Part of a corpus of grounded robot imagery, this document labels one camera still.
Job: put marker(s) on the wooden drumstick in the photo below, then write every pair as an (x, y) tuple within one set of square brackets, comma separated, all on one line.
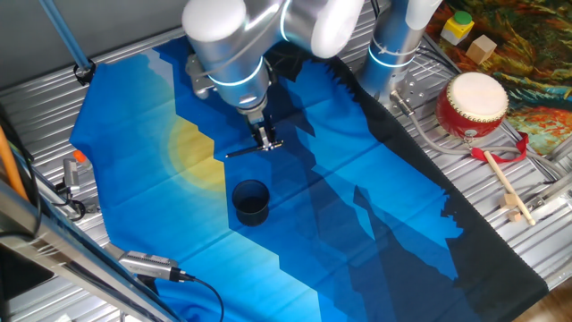
[(505, 181)]

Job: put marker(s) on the orange pole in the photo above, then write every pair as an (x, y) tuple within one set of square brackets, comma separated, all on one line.
[(9, 165)]

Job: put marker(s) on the dark mesh pen holder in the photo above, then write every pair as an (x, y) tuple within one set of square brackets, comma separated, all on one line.
[(250, 217)]

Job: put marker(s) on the black pole clamp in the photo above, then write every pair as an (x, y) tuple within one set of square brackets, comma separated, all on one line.
[(84, 73)]

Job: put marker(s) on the silver camera with black plug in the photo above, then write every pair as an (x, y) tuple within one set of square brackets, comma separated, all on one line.
[(147, 265)]

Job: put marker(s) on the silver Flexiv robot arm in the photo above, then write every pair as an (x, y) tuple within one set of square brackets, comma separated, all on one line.
[(223, 44)]

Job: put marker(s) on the colourful painting cloth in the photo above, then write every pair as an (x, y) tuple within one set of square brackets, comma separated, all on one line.
[(536, 44)]

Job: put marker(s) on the red drum with white skin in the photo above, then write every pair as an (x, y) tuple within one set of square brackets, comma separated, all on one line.
[(473, 98)]

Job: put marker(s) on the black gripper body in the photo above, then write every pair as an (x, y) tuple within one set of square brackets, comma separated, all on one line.
[(257, 118)]

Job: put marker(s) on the metal frame beam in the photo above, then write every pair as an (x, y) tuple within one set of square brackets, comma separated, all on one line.
[(67, 255)]

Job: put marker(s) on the blue pole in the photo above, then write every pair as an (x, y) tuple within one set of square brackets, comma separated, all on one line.
[(64, 33)]

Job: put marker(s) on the blue mountain print cloth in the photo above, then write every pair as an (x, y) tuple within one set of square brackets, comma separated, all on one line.
[(313, 179)]

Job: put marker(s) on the aluminium rail bracket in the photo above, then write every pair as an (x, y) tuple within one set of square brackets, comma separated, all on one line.
[(547, 194)]

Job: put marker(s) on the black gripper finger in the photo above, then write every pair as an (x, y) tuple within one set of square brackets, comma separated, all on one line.
[(260, 139), (270, 136)]

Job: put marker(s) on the black pen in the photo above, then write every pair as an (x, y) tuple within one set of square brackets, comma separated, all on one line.
[(241, 153)]

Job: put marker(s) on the orange capped marker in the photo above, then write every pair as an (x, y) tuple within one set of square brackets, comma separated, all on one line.
[(80, 156)]

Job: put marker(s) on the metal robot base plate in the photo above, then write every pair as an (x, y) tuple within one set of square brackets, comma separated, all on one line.
[(413, 91)]

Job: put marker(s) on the wooden cube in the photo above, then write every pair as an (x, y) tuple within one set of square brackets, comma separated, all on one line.
[(481, 49)]

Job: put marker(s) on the yellow box with green button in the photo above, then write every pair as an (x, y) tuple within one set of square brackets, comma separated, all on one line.
[(456, 29)]

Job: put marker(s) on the small wooden block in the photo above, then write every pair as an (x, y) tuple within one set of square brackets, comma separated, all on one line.
[(515, 216), (508, 201)]

